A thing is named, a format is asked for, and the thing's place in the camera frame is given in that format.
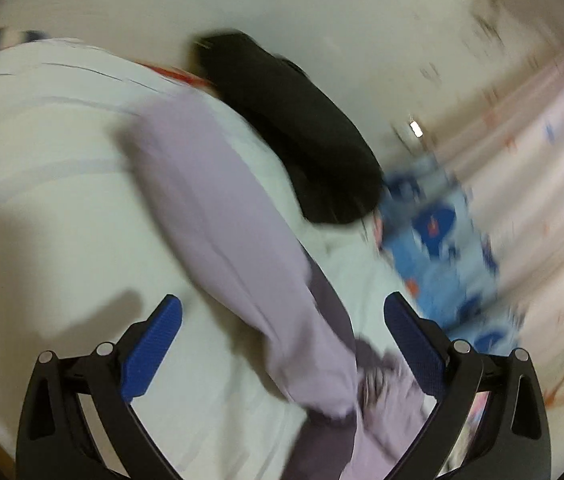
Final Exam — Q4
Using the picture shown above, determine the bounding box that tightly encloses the black garment on bed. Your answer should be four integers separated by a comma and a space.
195, 32, 383, 224

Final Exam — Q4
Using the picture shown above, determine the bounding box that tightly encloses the blue whale print quilt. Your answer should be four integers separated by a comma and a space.
378, 156, 522, 356

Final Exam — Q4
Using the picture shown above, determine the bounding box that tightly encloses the pale pink printed curtain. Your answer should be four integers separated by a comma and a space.
411, 49, 564, 361

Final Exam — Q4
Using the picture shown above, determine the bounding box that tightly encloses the lilac and purple jacket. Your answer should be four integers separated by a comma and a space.
128, 89, 426, 479

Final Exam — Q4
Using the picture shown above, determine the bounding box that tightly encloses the white striped bed sheet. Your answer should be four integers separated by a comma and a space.
0, 40, 402, 479

